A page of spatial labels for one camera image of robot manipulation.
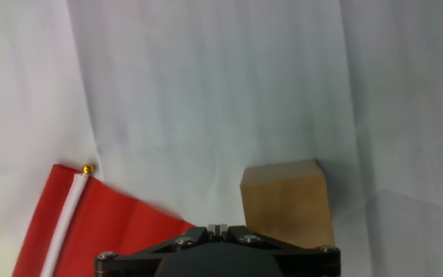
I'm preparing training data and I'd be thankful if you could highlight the small red flag gold tip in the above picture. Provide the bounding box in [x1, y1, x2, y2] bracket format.
[12, 163, 196, 277]

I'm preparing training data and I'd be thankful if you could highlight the blue green gradient cloth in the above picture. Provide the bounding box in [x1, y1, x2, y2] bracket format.
[0, 0, 443, 277]

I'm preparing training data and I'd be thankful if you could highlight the small wooden block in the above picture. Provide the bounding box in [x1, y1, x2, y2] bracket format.
[239, 159, 336, 250]

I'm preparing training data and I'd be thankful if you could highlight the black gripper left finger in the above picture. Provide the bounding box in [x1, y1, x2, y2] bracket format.
[94, 223, 218, 277]

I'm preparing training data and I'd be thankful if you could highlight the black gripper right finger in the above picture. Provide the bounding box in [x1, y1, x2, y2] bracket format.
[217, 223, 341, 277]

